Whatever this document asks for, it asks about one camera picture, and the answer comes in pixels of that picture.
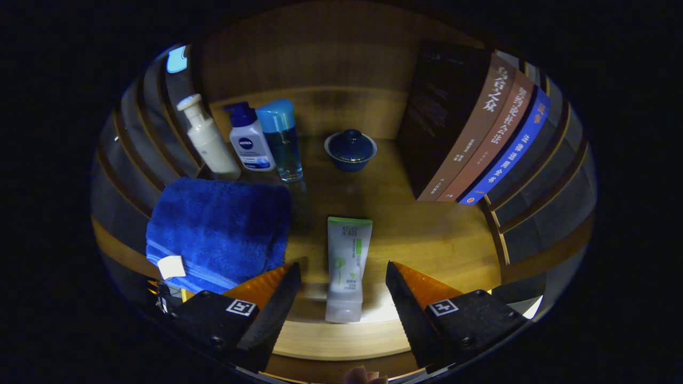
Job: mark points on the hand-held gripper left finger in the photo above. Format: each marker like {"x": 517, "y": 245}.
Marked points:
{"x": 275, "y": 314}

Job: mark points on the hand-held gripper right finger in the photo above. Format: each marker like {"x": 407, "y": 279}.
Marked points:
{"x": 411, "y": 314}

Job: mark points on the white and green tube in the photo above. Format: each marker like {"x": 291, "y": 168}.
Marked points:
{"x": 347, "y": 266}

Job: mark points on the wooden countertop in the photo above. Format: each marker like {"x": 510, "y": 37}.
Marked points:
{"x": 427, "y": 240}

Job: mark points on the wooden cabinet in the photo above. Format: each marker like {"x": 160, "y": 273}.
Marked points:
{"x": 320, "y": 64}

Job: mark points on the folded blue towel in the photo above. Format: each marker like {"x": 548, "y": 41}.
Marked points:
{"x": 224, "y": 229}

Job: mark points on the white bottle with blue cap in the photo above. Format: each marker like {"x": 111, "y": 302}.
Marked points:
{"x": 251, "y": 146}

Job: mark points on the clear blue bottle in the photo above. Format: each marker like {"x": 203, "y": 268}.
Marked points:
{"x": 283, "y": 144}

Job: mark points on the blue lidded teacup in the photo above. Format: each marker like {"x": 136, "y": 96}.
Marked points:
{"x": 350, "y": 152}

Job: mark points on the white pump bottle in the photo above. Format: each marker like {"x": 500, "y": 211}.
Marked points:
{"x": 211, "y": 146}

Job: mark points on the blue book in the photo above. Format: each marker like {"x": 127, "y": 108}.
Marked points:
{"x": 515, "y": 154}

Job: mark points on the reddish brown book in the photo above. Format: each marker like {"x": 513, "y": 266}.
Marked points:
{"x": 501, "y": 128}

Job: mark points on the dark brown book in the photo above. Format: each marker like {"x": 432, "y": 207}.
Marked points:
{"x": 443, "y": 106}

